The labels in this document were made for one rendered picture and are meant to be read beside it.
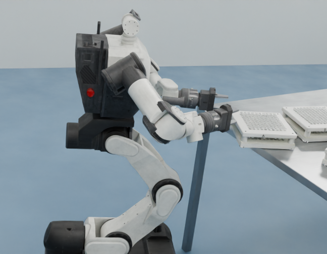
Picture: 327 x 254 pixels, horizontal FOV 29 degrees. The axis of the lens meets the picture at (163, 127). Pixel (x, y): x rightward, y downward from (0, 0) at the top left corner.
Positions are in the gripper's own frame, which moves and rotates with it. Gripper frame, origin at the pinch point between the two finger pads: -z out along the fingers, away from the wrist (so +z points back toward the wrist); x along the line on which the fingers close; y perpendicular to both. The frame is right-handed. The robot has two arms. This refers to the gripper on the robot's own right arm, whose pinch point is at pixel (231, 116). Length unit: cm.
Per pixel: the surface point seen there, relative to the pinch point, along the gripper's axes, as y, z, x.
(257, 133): 8.7, -8.2, 5.8
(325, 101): -13, -89, 13
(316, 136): 17.2, -40.0, 10.2
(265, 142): 10.8, -12.3, 10.3
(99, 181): -118, -23, 97
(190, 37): -270, -235, 67
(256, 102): -29, -51, 13
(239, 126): 0.1, -6.6, 5.8
